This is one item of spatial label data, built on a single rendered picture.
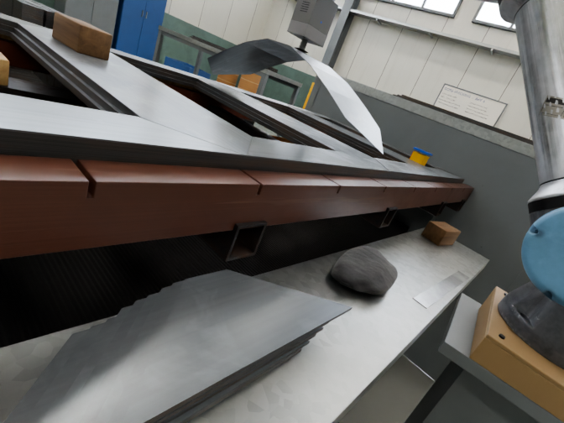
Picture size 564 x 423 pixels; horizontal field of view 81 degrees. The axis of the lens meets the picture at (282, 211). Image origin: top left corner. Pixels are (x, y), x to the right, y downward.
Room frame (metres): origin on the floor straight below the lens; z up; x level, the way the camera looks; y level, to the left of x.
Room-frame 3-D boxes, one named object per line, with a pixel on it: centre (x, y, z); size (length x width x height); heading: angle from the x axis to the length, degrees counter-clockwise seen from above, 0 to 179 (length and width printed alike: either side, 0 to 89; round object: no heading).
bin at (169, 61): (5.35, 2.20, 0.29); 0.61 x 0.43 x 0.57; 61
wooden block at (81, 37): (0.68, 0.51, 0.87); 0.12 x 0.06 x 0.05; 60
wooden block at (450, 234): (0.97, -0.46, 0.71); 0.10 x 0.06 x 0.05; 134
